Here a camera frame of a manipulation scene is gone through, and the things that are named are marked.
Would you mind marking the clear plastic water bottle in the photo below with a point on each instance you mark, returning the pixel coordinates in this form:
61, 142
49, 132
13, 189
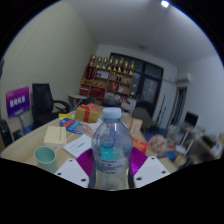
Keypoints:
112, 150

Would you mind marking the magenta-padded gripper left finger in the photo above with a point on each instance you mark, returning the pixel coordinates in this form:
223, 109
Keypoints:
85, 161

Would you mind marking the white wall air conditioner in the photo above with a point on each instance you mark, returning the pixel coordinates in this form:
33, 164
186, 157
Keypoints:
184, 80

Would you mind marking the black office chair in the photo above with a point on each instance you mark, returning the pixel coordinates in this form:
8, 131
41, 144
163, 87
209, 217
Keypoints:
43, 101

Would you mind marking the orange red book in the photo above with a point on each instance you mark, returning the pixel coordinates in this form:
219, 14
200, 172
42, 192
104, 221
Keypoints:
140, 145

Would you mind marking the black computer monitor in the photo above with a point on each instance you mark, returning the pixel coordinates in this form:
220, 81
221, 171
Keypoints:
191, 119

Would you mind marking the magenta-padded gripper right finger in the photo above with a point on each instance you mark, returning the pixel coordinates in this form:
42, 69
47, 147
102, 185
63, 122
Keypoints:
138, 161

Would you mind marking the blue brochure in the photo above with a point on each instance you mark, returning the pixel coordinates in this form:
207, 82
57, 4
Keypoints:
71, 125

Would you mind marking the orange standing card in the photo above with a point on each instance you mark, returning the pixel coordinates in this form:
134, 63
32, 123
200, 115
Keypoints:
136, 127

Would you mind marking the pink flowers in white pot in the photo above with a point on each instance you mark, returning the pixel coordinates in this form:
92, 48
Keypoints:
157, 144

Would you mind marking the grey armchair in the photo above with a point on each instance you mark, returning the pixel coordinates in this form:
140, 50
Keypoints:
141, 116

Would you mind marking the purple sign board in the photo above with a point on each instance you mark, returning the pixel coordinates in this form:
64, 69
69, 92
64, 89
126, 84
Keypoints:
17, 101

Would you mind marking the yellow gift box red ribbon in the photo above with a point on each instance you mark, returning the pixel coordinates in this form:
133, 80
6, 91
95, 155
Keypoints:
86, 114

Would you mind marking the mint green ribbed cup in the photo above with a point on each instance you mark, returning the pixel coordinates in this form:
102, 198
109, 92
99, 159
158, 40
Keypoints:
46, 160

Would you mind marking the pale yellow notebook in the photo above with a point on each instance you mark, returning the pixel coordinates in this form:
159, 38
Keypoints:
55, 135

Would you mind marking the wooden shelf unit with trophies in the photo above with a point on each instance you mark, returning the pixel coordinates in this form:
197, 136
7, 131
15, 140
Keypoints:
106, 83

